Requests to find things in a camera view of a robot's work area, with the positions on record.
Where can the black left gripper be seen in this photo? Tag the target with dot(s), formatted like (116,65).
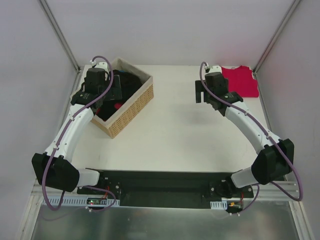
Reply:
(115,88)

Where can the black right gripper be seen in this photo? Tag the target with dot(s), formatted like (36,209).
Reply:
(199,90)

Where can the black flower print t-shirt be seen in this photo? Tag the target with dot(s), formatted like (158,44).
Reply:
(130,83)

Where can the wicker laundry basket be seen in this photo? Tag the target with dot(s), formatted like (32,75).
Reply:
(126,113)

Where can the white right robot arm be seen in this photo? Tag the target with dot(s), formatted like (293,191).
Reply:
(274,156)

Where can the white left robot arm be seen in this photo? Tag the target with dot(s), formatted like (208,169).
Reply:
(53,168)

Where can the red t-shirt in basket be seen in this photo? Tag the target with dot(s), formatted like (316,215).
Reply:
(118,105)

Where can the folded red t-shirt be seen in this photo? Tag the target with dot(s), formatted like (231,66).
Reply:
(241,80)

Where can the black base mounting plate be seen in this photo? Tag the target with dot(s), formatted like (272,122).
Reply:
(160,189)

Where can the left aluminium frame post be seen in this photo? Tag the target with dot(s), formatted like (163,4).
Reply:
(59,34)

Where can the aluminium frame post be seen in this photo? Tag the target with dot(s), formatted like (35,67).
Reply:
(276,35)
(59,34)

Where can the right white cable duct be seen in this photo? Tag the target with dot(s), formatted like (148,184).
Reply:
(224,205)

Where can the white cable duct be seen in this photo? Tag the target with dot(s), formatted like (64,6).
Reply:
(224,205)
(80,201)

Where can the right aluminium frame post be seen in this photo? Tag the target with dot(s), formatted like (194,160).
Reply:
(276,35)

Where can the left white cable duct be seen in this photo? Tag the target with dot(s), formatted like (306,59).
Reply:
(80,201)

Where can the aluminium front rail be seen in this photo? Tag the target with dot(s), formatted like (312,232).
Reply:
(268,192)

